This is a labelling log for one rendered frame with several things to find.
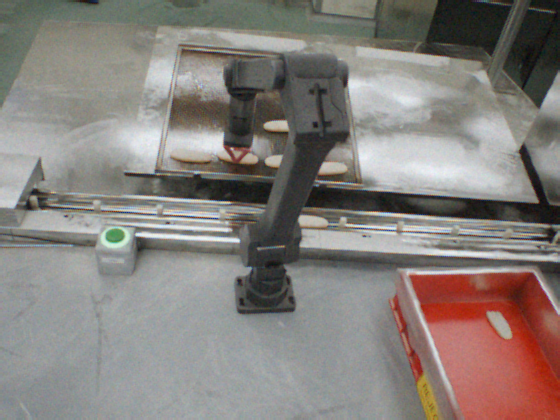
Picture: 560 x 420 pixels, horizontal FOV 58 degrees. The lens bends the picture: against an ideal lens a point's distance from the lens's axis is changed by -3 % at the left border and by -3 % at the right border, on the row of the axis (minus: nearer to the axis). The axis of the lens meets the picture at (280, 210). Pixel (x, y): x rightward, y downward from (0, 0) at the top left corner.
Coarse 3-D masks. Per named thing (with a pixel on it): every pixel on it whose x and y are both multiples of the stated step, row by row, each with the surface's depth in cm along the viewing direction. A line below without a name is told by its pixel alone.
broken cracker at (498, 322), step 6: (492, 312) 110; (498, 312) 110; (492, 318) 109; (498, 318) 109; (504, 318) 109; (492, 324) 108; (498, 324) 107; (504, 324) 108; (498, 330) 107; (504, 330) 107; (510, 330) 107; (504, 336) 106; (510, 336) 106
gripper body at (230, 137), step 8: (232, 120) 115; (240, 120) 114; (248, 120) 114; (232, 128) 116; (240, 128) 116; (248, 128) 117; (224, 136) 117; (232, 136) 117; (240, 136) 117; (248, 136) 118; (240, 144) 116; (248, 144) 116
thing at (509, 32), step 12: (516, 0) 173; (528, 0) 170; (516, 12) 173; (516, 24) 176; (504, 36) 180; (504, 48) 182; (492, 60) 188; (504, 60) 186; (492, 72) 189; (492, 84) 192
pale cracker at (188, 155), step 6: (174, 150) 125; (180, 150) 125; (186, 150) 125; (192, 150) 126; (174, 156) 124; (180, 156) 124; (186, 156) 124; (192, 156) 124; (198, 156) 125; (204, 156) 125; (210, 156) 126; (198, 162) 125; (204, 162) 125
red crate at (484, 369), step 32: (448, 320) 108; (480, 320) 109; (512, 320) 110; (448, 352) 102; (480, 352) 103; (512, 352) 104; (480, 384) 97; (512, 384) 98; (544, 384) 99; (480, 416) 92; (512, 416) 93; (544, 416) 94
